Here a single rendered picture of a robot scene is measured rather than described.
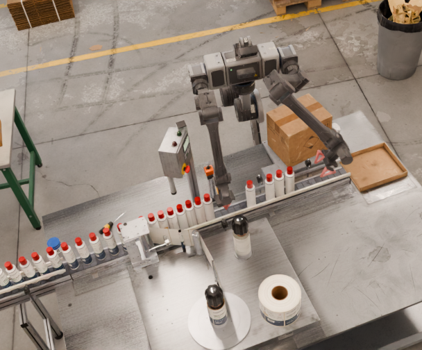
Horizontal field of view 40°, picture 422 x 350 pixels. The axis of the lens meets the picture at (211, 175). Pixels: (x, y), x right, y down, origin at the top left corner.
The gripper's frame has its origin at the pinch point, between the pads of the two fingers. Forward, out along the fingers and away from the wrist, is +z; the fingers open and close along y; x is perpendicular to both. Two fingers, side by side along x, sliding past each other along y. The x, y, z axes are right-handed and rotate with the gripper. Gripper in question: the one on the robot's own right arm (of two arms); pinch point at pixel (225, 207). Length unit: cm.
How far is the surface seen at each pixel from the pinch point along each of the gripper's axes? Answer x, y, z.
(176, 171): 6.0, -20.9, -32.5
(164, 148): 10, -24, -46
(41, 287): 0, -105, 15
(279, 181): 4.5, 32.7, -1.8
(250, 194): 3.8, 15.8, 0.0
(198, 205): 4.9, -13.7, -3.0
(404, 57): 151, 207, 71
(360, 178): 3, 83, 18
